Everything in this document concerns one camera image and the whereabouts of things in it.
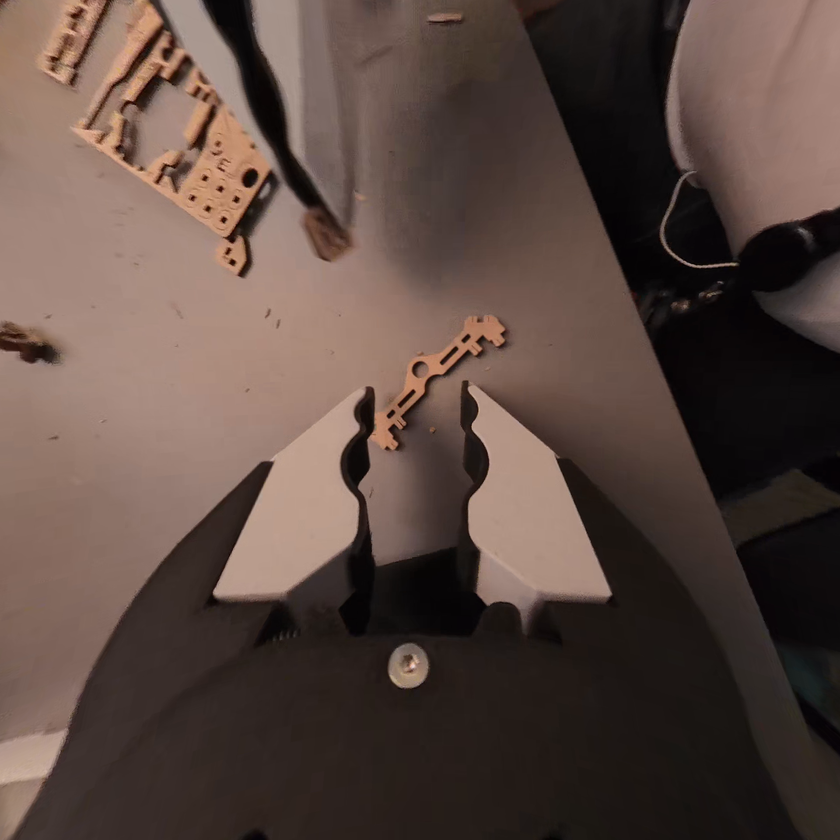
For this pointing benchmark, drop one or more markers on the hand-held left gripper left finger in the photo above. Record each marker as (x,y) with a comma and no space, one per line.
(295,512)

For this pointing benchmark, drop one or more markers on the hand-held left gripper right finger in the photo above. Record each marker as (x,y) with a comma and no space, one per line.
(531,518)

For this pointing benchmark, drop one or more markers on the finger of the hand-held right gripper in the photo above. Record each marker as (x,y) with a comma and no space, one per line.
(318,98)
(262,85)

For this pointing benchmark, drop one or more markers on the large punched wooden parts sheet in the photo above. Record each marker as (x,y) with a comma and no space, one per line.
(220,187)

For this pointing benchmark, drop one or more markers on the dark box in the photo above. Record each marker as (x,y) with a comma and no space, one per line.
(797,590)

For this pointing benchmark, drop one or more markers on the small wooden model piece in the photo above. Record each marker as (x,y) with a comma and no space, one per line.
(326,235)

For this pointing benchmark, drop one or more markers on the small notched wooden offcut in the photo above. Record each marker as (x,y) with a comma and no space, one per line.
(234,257)

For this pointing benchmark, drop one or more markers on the small punched wooden parts sheet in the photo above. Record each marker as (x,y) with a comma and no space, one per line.
(62,56)

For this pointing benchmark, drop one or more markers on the long slotted wooden model bar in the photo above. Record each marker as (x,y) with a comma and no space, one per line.
(430,369)

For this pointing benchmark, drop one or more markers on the dark wooden scrap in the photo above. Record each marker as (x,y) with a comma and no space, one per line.
(26,342)

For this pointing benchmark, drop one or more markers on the thin wooden sliver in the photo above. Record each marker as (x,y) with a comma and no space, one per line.
(445,18)

